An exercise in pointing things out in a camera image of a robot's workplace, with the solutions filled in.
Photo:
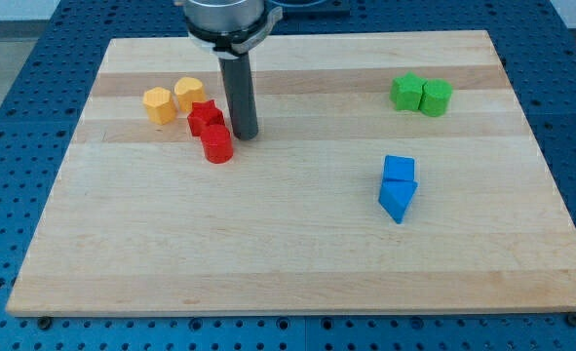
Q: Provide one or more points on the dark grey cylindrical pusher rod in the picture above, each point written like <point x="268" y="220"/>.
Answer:
<point x="239" y="92"/>

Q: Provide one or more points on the red star block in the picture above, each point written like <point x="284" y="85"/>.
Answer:
<point x="202" y="115"/>

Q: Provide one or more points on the yellow hexagon block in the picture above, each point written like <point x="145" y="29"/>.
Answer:
<point x="159" y="105"/>

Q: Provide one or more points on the green star block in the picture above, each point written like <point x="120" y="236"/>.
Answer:
<point x="406" y="91"/>

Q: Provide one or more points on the yellow heart block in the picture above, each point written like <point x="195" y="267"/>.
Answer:
<point x="189" y="90"/>

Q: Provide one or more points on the red cylinder block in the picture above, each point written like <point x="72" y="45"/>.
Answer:
<point x="217" y="144"/>

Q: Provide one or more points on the light wooden board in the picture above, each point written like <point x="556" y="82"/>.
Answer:
<point x="138" y="223"/>

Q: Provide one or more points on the blue cube block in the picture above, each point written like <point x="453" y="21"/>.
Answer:
<point x="397" y="168"/>

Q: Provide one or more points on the green cylinder block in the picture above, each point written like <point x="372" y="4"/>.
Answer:
<point x="435" y="97"/>

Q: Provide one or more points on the blue triangle block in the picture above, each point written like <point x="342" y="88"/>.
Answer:
<point x="395" y="197"/>

